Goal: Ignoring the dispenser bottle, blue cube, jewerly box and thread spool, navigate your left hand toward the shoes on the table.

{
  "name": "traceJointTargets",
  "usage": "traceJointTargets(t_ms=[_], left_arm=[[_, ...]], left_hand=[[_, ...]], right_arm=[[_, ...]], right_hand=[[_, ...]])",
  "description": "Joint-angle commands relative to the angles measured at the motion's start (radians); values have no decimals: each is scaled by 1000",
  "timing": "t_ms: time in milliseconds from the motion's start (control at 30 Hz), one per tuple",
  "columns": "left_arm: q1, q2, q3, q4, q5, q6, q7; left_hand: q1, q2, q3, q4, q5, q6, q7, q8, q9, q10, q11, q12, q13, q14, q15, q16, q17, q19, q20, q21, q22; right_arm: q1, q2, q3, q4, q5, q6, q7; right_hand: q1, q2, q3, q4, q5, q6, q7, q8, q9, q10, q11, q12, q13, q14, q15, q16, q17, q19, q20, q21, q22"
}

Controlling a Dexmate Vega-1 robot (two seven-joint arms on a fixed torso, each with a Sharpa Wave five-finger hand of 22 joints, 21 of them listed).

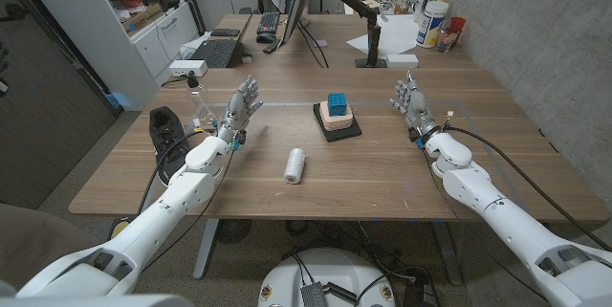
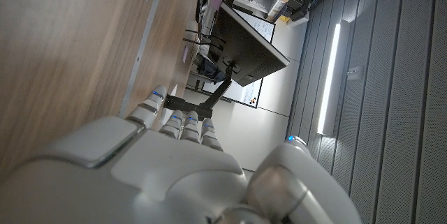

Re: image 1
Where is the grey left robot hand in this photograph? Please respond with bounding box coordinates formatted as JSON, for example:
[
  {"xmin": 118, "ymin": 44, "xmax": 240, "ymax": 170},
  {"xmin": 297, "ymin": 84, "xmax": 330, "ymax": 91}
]
[{"xmin": 214, "ymin": 75, "xmax": 264, "ymax": 148}]

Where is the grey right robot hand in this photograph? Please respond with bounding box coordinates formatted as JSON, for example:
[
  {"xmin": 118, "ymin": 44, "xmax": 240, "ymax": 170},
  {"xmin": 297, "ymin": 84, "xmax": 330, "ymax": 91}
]
[{"xmin": 389, "ymin": 70, "xmax": 444, "ymax": 143}]

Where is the white flat box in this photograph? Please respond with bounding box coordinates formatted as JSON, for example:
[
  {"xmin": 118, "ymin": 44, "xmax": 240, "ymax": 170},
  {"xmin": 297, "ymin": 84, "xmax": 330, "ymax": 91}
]
[{"xmin": 384, "ymin": 53, "xmax": 420, "ymax": 69}]

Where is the clear dispenser bottle black pump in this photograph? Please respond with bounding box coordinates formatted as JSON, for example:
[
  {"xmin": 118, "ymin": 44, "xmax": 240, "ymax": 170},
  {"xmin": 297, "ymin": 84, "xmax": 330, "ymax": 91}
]
[{"xmin": 186, "ymin": 71, "xmax": 219, "ymax": 129}]

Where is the white power box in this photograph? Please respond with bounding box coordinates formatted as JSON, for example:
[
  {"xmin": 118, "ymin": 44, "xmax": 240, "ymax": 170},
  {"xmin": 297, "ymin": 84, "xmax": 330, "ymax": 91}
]
[{"xmin": 168, "ymin": 59, "xmax": 209, "ymax": 77}]

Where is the blue cube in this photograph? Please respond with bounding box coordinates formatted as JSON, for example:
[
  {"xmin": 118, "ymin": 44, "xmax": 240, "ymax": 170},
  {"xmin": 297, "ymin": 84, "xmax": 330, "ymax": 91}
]
[{"xmin": 327, "ymin": 92, "xmax": 349, "ymax": 118}]

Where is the pink jewelry box black base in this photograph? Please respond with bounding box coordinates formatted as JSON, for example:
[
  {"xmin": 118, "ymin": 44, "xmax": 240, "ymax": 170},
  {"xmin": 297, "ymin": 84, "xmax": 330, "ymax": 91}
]
[{"xmin": 313, "ymin": 99, "xmax": 363, "ymax": 143}]

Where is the cardboard box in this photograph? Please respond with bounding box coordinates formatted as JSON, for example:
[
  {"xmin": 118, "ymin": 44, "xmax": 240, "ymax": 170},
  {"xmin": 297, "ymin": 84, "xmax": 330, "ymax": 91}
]
[{"xmin": 121, "ymin": 3, "xmax": 164, "ymax": 35}]

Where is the black laptop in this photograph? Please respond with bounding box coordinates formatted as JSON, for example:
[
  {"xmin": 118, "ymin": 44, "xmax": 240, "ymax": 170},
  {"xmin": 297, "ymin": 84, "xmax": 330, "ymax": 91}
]
[{"xmin": 189, "ymin": 38, "xmax": 248, "ymax": 69}]

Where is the clear glass jar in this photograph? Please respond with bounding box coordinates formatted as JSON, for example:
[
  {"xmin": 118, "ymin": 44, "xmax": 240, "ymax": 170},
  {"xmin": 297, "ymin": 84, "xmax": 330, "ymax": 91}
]
[{"xmin": 435, "ymin": 27, "xmax": 459, "ymax": 54}]

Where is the black sneaker shoe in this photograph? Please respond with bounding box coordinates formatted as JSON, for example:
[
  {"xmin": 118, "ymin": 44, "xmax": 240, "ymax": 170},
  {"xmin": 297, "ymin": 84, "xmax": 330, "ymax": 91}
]
[{"xmin": 148, "ymin": 105, "xmax": 191, "ymax": 187}]

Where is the white paper sheet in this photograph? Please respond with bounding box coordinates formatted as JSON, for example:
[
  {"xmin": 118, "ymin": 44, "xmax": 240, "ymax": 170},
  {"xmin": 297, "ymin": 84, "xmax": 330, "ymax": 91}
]
[{"xmin": 345, "ymin": 13, "xmax": 422, "ymax": 57}]

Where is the white wipes canister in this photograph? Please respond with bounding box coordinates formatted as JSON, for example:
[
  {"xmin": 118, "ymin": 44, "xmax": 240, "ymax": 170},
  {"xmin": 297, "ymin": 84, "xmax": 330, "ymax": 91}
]
[{"xmin": 415, "ymin": 0, "xmax": 449, "ymax": 49}]

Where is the black keyboard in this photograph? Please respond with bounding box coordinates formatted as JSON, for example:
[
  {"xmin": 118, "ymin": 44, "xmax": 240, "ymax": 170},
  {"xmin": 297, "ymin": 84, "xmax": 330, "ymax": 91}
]
[{"xmin": 256, "ymin": 11, "xmax": 281, "ymax": 35}]

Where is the white shelf cabinet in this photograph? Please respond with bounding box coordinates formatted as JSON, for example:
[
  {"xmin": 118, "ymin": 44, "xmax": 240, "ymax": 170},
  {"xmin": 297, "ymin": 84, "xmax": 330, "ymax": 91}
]
[{"xmin": 13, "ymin": 0, "xmax": 200, "ymax": 112}]

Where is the computer monitor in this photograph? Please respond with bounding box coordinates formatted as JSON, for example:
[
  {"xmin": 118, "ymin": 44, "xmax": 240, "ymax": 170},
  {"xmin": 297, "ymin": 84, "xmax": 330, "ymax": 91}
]
[{"xmin": 280, "ymin": 0, "xmax": 317, "ymax": 44}]

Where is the grey table leg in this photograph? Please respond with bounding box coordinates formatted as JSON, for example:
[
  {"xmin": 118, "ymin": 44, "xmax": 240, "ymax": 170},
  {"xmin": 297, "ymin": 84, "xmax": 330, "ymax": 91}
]
[
  {"xmin": 432, "ymin": 220, "xmax": 463, "ymax": 287},
  {"xmin": 192, "ymin": 218, "xmax": 220, "ymax": 280}
]

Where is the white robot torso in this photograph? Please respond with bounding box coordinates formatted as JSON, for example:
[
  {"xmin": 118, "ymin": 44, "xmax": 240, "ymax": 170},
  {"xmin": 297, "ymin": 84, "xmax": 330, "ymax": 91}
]
[{"xmin": 256, "ymin": 248, "xmax": 398, "ymax": 307}]

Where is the brown chair cushion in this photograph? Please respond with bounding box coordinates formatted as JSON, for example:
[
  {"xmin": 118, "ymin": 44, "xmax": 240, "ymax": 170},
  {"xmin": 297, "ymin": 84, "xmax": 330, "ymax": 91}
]
[{"xmin": 0, "ymin": 203, "xmax": 101, "ymax": 294}]

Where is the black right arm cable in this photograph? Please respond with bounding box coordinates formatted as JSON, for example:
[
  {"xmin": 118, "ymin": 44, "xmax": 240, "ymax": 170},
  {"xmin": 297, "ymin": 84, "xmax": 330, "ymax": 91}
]
[{"xmin": 442, "ymin": 124, "xmax": 612, "ymax": 253}]

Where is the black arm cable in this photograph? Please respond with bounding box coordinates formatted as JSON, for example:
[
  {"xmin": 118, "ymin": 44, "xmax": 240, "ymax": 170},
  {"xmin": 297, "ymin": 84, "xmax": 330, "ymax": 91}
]
[
  {"xmin": 137, "ymin": 128, "xmax": 216, "ymax": 216},
  {"xmin": 442, "ymin": 124, "xmax": 612, "ymax": 253}
]

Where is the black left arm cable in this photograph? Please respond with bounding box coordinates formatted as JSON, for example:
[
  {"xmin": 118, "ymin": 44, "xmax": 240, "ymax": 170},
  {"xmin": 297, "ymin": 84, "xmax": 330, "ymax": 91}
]
[{"xmin": 137, "ymin": 128, "xmax": 216, "ymax": 216}]

